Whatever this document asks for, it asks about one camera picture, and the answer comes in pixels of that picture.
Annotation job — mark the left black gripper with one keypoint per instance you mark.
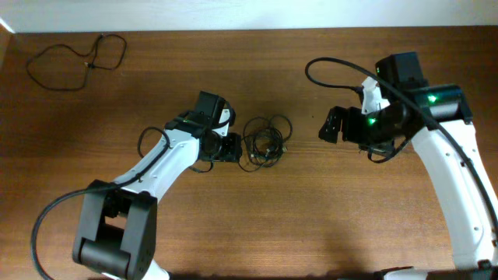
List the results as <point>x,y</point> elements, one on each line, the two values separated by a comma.
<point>230,147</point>

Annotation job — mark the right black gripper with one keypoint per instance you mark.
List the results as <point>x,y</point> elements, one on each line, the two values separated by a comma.
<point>348,127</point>

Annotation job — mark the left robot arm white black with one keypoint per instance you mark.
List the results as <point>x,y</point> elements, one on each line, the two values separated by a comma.
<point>118,222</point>

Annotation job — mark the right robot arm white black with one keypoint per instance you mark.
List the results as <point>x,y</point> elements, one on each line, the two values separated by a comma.
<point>439,126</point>

